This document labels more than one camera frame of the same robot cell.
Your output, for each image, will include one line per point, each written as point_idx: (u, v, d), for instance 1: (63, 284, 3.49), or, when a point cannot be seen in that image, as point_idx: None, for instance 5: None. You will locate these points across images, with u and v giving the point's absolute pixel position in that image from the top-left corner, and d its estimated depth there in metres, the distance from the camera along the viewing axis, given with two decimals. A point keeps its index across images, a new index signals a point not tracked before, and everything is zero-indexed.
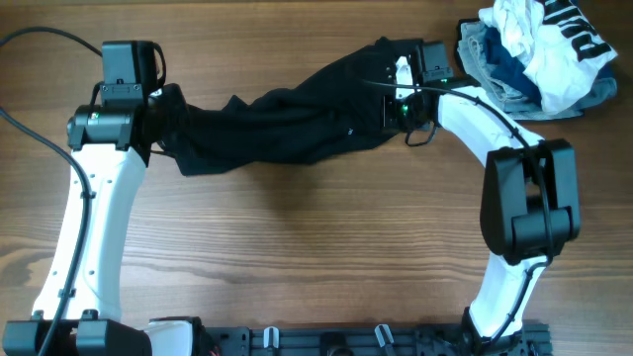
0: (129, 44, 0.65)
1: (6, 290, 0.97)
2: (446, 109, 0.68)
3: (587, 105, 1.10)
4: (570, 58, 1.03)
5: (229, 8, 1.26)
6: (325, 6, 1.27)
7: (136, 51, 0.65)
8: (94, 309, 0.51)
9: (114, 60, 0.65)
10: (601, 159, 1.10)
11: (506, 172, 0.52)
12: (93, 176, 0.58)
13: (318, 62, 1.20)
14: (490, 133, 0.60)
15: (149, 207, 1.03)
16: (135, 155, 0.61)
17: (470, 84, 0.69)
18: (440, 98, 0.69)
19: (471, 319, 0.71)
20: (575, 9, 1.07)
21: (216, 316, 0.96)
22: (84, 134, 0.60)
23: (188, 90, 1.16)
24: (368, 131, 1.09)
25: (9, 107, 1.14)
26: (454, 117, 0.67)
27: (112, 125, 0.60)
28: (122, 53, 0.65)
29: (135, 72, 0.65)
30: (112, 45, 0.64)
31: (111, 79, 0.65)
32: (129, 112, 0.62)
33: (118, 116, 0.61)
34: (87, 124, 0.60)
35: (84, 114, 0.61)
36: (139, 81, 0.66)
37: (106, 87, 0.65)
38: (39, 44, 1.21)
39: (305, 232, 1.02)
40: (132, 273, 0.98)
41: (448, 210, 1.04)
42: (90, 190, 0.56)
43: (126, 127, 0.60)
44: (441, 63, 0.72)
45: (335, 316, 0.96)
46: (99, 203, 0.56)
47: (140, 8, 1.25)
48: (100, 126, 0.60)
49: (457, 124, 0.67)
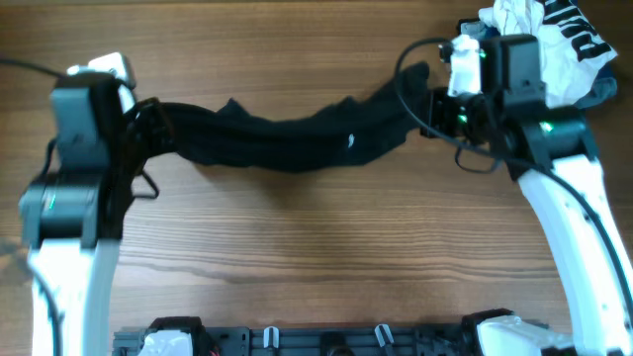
0: (83, 93, 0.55)
1: (7, 290, 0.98)
2: (543, 195, 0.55)
3: (586, 105, 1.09)
4: (569, 58, 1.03)
5: (229, 8, 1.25)
6: (325, 5, 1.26)
7: (94, 97, 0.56)
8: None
9: (69, 114, 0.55)
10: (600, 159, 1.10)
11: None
12: (58, 291, 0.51)
13: (318, 63, 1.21)
14: (597, 290, 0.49)
15: (150, 207, 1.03)
16: (107, 246, 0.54)
17: (573, 122, 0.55)
18: (539, 176, 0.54)
19: (477, 336, 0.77)
20: (575, 9, 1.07)
21: (216, 316, 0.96)
22: (41, 227, 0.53)
23: (189, 91, 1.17)
24: (381, 145, 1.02)
25: (9, 107, 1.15)
26: (548, 212, 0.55)
27: (72, 210, 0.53)
28: (74, 103, 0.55)
29: (93, 126, 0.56)
30: (62, 93, 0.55)
31: (66, 138, 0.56)
32: (94, 184, 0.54)
33: (79, 199, 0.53)
34: (42, 213, 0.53)
35: (38, 203, 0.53)
36: (102, 137, 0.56)
37: (63, 148, 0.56)
38: (39, 44, 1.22)
39: (305, 231, 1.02)
40: (132, 272, 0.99)
41: (448, 210, 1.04)
42: (57, 311, 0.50)
43: (89, 216, 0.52)
44: (530, 76, 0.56)
45: (335, 315, 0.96)
46: (70, 324, 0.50)
47: (139, 8, 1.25)
48: (57, 215, 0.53)
49: (545, 215, 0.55)
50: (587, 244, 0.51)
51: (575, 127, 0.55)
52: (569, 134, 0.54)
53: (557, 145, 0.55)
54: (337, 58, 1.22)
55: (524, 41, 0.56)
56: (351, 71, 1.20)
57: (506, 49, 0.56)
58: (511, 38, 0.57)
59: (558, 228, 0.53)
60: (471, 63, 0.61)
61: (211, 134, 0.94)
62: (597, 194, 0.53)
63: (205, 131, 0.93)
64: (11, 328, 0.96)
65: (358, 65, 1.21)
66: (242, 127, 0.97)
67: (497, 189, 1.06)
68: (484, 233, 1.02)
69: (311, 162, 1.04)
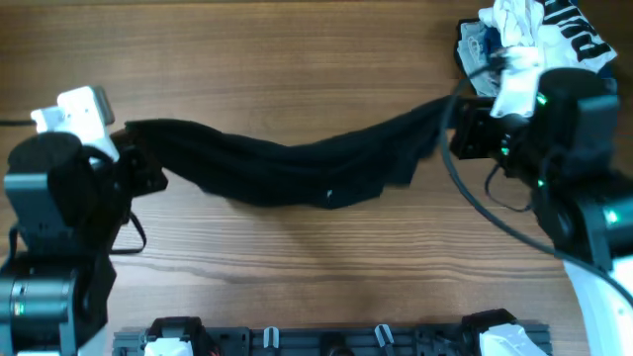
0: (42, 182, 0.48)
1: None
2: (593, 293, 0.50)
3: None
4: (569, 58, 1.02)
5: (229, 8, 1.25)
6: (325, 6, 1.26)
7: (56, 184, 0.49)
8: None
9: (30, 208, 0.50)
10: None
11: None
12: None
13: (318, 63, 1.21)
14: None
15: (149, 207, 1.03)
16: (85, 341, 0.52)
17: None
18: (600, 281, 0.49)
19: (480, 346, 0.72)
20: (575, 9, 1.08)
21: (216, 316, 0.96)
22: (12, 328, 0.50)
23: (189, 91, 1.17)
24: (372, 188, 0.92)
25: (10, 108, 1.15)
26: (592, 304, 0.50)
27: (45, 312, 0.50)
28: (37, 195, 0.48)
29: (60, 216, 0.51)
30: (21, 180, 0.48)
31: (33, 227, 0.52)
32: (65, 280, 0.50)
33: (50, 300, 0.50)
34: (13, 313, 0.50)
35: (6, 299, 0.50)
36: (72, 225, 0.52)
37: (31, 235, 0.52)
38: (40, 44, 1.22)
39: (305, 231, 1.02)
40: (132, 272, 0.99)
41: (448, 210, 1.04)
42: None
43: (64, 317, 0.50)
44: (592, 140, 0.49)
45: (335, 315, 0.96)
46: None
47: (139, 8, 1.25)
48: (30, 315, 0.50)
49: (587, 307, 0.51)
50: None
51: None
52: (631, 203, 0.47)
53: (621, 239, 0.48)
54: (337, 58, 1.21)
55: (595, 97, 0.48)
56: (351, 71, 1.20)
57: (575, 104, 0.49)
58: (580, 88, 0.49)
59: (599, 325, 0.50)
60: (526, 85, 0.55)
61: (188, 159, 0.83)
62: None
63: (188, 156, 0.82)
64: None
65: (358, 66, 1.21)
66: (238, 165, 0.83)
67: None
68: (483, 233, 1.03)
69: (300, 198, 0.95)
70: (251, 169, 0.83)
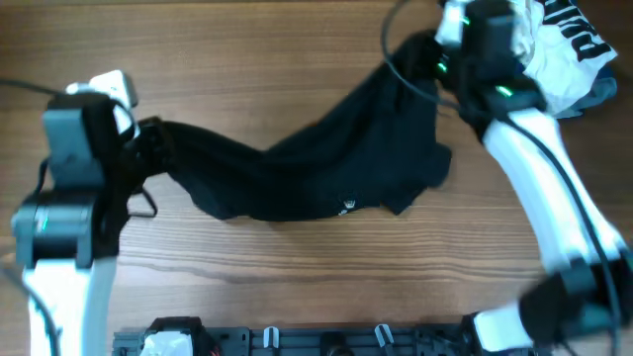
0: (77, 114, 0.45)
1: (6, 290, 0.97)
2: (502, 142, 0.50)
3: (586, 105, 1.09)
4: (569, 58, 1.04)
5: (229, 8, 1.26)
6: (324, 6, 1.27)
7: (90, 118, 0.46)
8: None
9: (58, 133, 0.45)
10: (601, 159, 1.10)
11: (581, 288, 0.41)
12: (54, 309, 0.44)
13: (318, 63, 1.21)
14: (559, 222, 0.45)
15: (149, 207, 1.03)
16: (102, 262, 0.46)
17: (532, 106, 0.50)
18: (497, 127, 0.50)
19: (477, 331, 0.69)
20: (574, 9, 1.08)
21: (216, 316, 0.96)
22: (34, 244, 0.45)
23: (189, 90, 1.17)
24: (375, 183, 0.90)
25: (9, 107, 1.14)
26: (508, 160, 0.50)
27: (65, 231, 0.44)
28: (68, 126, 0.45)
29: (89, 146, 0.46)
30: (56, 117, 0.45)
31: (58, 156, 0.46)
32: (88, 202, 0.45)
33: (70, 217, 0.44)
34: (35, 232, 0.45)
35: (29, 222, 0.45)
36: (98, 155, 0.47)
37: (55, 167, 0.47)
38: (40, 44, 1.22)
39: (305, 231, 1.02)
40: (132, 272, 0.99)
41: (448, 210, 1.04)
42: (54, 325, 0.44)
43: (85, 237, 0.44)
44: (505, 48, 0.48)
45: (335, 315, 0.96)
46: (68, 338, 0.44)
47: (140, 8, 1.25)
48: (51, 235, 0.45)
49: (507, 165, 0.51)
50: (547, 183, 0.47)
51: (530, 103, 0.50)
52: (522, 109, 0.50)
53: (517, 112, 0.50)
54: (337, 58, 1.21)
55: (503, 4, 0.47)
56: (350, 71, 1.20)
57: (486, 22, 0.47)
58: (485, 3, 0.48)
59: (523, 181, 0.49)
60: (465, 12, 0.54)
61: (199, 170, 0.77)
62: (554, 142, 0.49)
63: (201, 162, 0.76)
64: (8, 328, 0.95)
65: (359, 65, 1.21)
66: (244, 163, 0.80)
67: (497, 190, 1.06)
68: (483, 233, 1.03)
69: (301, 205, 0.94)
70: (251, 170, 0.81)
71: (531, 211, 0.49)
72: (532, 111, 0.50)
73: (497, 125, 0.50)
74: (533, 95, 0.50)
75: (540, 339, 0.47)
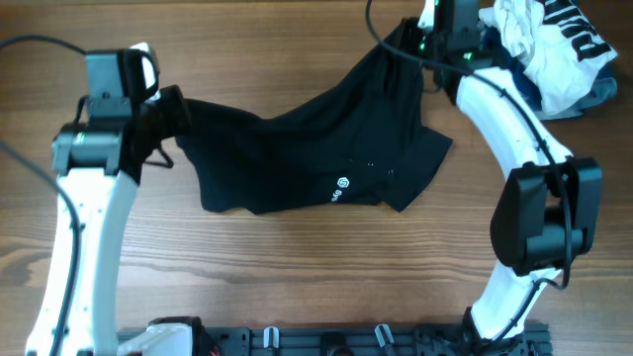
0: (115, 55, 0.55)
1: (7, 290, 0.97)
2: (467, 93, 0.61)
3: (586, 104, 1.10)
4: (569, 58, 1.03)
5: (229, 8, 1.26)
6: (324, 6, 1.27)
7: (124, 61, 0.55)
8: (89, 347, 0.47)
9: (98, 71, 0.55)
10: (601, 159, 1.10)
11: (531, 191, 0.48)
12: (81, 206, 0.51)
13: (317, 62, 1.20)
14: (515, 140, 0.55)
15: (150, 207, 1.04)
16: (126, 177, 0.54)
17: (495, 66, 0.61)
18: (461, 80, 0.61)
19: (472, 319, 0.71)
20: (575, 9, 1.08)
21: (216, 316, 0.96)
22: (69, 156, 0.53)
23: (189, 90, 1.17)
24: (363, 163, 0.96)
25: (9, 107, 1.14)
26: (474, 105, 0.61)
27: (100, 144, 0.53)
28: (106, 65, 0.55)
29: (122, 85, 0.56)
30: (95, 57, 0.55)
31: (96, 92, 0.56)
32: (119, 129, 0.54)
33: (105, 133, 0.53)
34: (72, 143, 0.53)
35: (69, 135, 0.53)
36: (129, 95, 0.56)
37: (93, 101, 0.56)
38: (40, 44, 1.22)
39: (305, 231, 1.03)
40: (132, 273, 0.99)
41: (448, 210, 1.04)
42: (78, 221, 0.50)
43: (115, 147, 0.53)
44: (470, 25, 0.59)
45: (335, 316, 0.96)
46: (89, 234, 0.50)
47: (140, 9, 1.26)
48: (86, 146, 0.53)
49: (478, 113, 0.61)
50: (505, 115, 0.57)
51: (490, 63, 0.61)
52: (485, 67, 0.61)
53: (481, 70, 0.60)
54: (337, 57, 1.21)
55: None
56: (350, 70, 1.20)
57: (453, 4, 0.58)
58: None
59: (488, 119, 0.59)
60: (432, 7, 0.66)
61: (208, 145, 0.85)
62: (508, 81, 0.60)
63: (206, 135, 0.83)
64: (7, 328, 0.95)
65: None
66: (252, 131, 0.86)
67: (496, 189, 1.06)
68: (483, 233, 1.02)
69: (296, 188, 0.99)
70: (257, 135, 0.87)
71: (496, 142, 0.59)
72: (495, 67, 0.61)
73: (463, 79, 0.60)
74: (491, 59, 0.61)
75: (507, 263, 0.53)
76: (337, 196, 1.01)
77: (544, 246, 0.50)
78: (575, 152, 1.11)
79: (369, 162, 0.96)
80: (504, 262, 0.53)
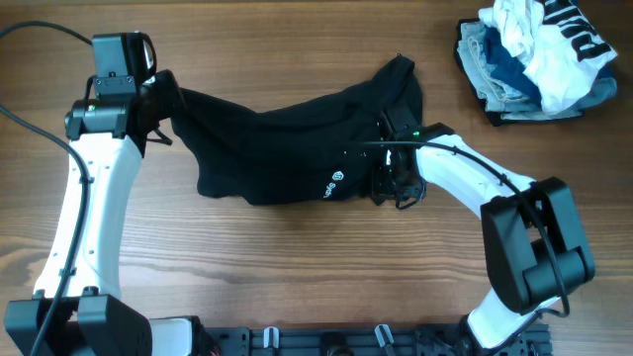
0: (119, 38, 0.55)
1: (6, 290, 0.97)
2: (425, 162, 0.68)
3: (587, 105, 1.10)
4: (570, 58, 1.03)
5: (230, 8, 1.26)
6: (324, 6, 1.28)
7: (128, 43, 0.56)
8: (94, 286, 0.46)
9: (104, 52, 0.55)
10: (600, 158, 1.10)
11: (508, 222, 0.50)
12: (91, 163, 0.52)
13: (317, 62, 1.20)
14: (478, 183, 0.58)
15: (149, 207, 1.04)
16: (133, 144, 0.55)
17: (443, 133, 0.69)
18: (417, 153, 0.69)
19: (471, 329, 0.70)
20: (575, 9, 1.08)
21: (216, 316, 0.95)
22: (82, 126, 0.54)
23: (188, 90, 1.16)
24: (356, 153, 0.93)
25: (8, 106, 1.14)
26: (434, 169, 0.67)
27: (109, 116, 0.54)
28: (111, 46, 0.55)
29: (126, 63, 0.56)
30: (101, 41, 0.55)
31: (103, 71, 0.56)
32: (125, 102, 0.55)
33: (113, 108, 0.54)
34: (84, 116, 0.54)
35: (81, 109, 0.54)
36: (133, 73, 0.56)
37: (99, 81, 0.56)
38: (40, 44, 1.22)
39: (305, 231, 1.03)
40: (132, 273, 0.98)
41: (448, 210, 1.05)
42: (88, 175, 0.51)
43: (123, 116, 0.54)
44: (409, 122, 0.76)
45: (335, 316, 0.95)
46: (98, 187, 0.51)
47: (140, 9, 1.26)
48: (98, 118, 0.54)
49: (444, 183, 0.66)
50: (463, 170, 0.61)
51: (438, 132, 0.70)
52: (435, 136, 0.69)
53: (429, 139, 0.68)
54: (337, 57, 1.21)
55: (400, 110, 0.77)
56: (350, 70, 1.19)
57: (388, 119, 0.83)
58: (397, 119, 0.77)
59: (454, 181, 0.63)
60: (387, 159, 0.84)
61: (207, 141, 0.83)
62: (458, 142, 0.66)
63: (207, 139, 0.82)
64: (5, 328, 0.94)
65: (358, 65, 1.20)
66: (226, 139, 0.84)
67: None
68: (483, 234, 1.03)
69: (295, 182, 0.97)
70: (231, 142, 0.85)
71: (467, 199, 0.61)
72: (444, 134, 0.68)
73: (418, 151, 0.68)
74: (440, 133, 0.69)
75: (515, 310, 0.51)
76: (330, 190, 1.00)
77: (544, 282, 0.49)
78: (575, 153, 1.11)
79: (365, 153, 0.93)
80: (512, 310, 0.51)
